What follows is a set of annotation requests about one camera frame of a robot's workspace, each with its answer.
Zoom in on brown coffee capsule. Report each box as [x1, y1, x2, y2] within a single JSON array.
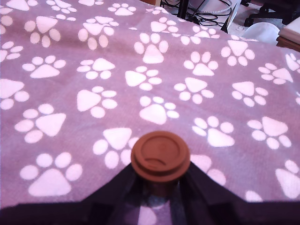
[[130, 130, 191, 197]]

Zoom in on purple paw print cloth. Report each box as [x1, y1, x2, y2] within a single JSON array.
[[0, 0, 300, 225]]

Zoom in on white round tub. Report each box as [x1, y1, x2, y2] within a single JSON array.
[[240, 22, 281, 45]]

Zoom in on black table leg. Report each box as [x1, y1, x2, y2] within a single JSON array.
[[177, 0, 190, 20]]

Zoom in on black office chair base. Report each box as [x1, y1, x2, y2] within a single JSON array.
[[243, 0, 300, 27]]

